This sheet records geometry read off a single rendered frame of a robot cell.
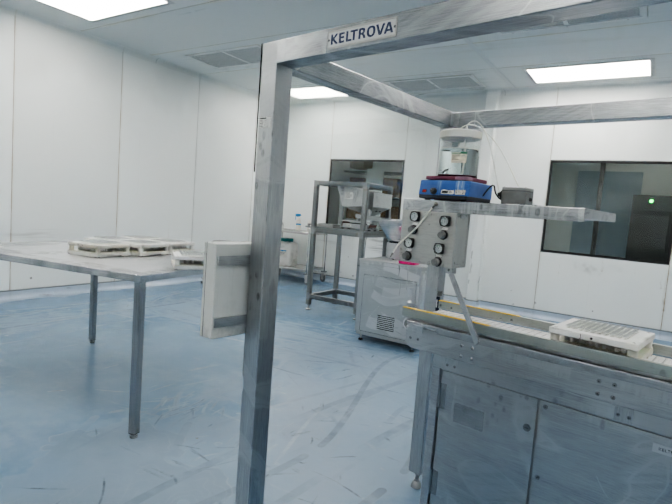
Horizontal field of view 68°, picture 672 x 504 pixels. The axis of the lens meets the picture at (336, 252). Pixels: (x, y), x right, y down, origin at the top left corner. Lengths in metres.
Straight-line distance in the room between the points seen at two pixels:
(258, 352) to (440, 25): 0.92
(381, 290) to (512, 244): 2.89
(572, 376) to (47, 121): 5.62
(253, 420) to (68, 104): 5.29
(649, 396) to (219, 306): 1.19
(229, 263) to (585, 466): 1.23
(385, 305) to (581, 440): 2.94
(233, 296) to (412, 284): 3.07
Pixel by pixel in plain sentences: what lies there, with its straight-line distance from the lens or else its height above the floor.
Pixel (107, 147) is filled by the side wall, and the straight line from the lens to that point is 6.58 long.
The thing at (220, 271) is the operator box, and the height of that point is 1.01.
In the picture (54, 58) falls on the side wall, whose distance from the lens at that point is 6.38.
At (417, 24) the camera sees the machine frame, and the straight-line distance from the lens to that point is 1.14.
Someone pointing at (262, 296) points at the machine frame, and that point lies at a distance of 1.38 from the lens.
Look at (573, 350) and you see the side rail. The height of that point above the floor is 0.84.
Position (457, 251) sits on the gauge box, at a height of 1.08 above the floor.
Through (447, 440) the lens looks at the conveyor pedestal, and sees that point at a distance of 1.98.
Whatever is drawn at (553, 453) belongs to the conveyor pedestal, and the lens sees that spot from 1.83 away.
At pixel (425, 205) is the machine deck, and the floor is 1.23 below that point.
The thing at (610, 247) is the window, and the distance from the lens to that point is 6.80.
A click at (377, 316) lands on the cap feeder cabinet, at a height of 0.26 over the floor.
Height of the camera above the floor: 1.20
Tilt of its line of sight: 5 degrees down
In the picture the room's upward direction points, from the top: 4 degrees clockwise
